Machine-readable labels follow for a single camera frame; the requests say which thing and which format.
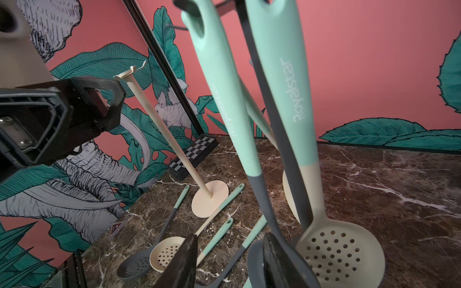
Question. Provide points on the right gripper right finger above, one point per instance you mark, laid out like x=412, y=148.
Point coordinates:
x=279, y=271

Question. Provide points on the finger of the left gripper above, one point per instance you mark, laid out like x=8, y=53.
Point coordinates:
x=46, y=122

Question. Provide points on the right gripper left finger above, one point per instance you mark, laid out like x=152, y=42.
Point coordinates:
x=176, y=259

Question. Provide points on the beige utensil rack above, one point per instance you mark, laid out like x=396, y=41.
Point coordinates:
x=210, y=195

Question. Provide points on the red triangle sticker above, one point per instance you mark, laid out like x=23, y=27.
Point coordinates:
x=116, y=228

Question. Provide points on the checkerboard calibration board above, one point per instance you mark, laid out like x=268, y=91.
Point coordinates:
x=196, y=153

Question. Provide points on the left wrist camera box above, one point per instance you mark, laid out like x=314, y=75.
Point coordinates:
x=21, y=64

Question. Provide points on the black front rail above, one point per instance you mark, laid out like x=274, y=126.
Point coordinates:
x=71, y=274

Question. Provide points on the left black frame post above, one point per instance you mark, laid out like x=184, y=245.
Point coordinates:
x=167, y=70

